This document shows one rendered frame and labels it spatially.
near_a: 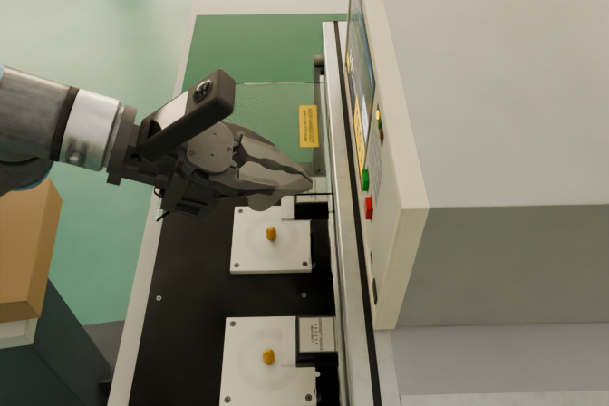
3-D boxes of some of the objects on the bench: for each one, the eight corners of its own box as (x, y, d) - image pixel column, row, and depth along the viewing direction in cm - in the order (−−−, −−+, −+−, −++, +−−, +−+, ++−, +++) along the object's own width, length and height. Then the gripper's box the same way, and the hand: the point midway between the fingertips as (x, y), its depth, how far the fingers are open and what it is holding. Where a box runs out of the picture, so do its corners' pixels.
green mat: (166, 166, 120) (166, 165, 119) (196, 15, 160) (196, 14, 159) (583, 159, 121) (583, 159, 121) (508, 11, 161) (508, 10, 161)
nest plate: (219, 410, 83) (218, 407, 82) (227, 320, 93) (226, 317, 92) (316, 408, 83) (316, 405, 82) (313, 318, 93) (313, 315, 92)
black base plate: (112, 507, 76) (108, 505, 75) (174, 172, 118) (172, 166, 117) (440, 499, 77) (443, 496, 75) (385, 169, 119) (387, 162, 117)
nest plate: (230, 274, 99) (229, 270, 98) (235, 209, 109) (235, 206, 108) (311, 272, 99) (311, 269, 98) (309, 208, 109) (309, 205, 108)
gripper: (115, 139, 60) (288, 188, 67) (97, 202, 54) (289, 247, 61) (130, 83, 54) (318, 143, 61) (112, 147, 48) (322, 205, 55)
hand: (304, 178), depth 59 cm, fingers closed
